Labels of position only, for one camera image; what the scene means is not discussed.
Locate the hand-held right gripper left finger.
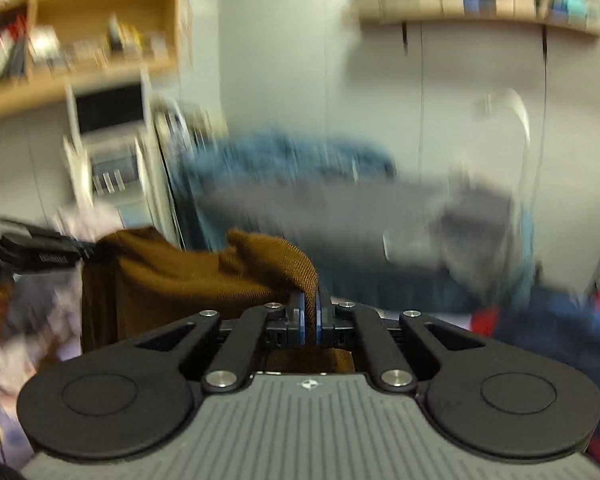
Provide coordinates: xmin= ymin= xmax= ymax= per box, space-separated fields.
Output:
xmin=135 ymin=290 xmax=309 ymax=394

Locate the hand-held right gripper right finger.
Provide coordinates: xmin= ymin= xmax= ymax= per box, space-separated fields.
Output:
xmin=316 ymin=287 xmax=486 ymax=394

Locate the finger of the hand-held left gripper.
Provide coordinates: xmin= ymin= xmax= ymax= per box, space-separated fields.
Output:
xmin=0 ymin=238 xmax=97 ymax=272
xmin=0 ymin=217 xmax=81 ymax=242

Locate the brown knit garment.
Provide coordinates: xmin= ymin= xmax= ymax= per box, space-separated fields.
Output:
xmin=80 ymin=227 xmax=355 ymax=376

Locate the purple floral bedsheet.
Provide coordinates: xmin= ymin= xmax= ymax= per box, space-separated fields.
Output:
xmin=0 ymin=205 xmax=126 ymax=471

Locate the bed with teal skirt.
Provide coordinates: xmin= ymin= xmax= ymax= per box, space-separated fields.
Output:
xmin=325 ymin=255 xmax=536 ymax=316

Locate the white appliance with screen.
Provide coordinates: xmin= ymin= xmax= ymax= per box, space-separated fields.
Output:
xmin=61 ymin=79 xmax=182 ymax=241

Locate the grey blanket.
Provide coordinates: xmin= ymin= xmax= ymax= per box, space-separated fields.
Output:
xmin=199 ymin=174 xmax=527 ymax=286

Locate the blue duvet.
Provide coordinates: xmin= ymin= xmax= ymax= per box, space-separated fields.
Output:
xmin=179 ymin=129 xmax=399 ymax=226

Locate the row of books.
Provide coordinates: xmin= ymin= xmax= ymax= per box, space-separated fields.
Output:
xmin=0 ymin=12 xmax=171 ymax=92

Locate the wooden bookshelf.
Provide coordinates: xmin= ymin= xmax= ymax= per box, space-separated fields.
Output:
xmin=0 ymin=0 xmax=187 ymax=127

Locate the red and blue garment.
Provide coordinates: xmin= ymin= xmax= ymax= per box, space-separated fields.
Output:
xmin=470 ymin=285 xmax=600 ymax=466

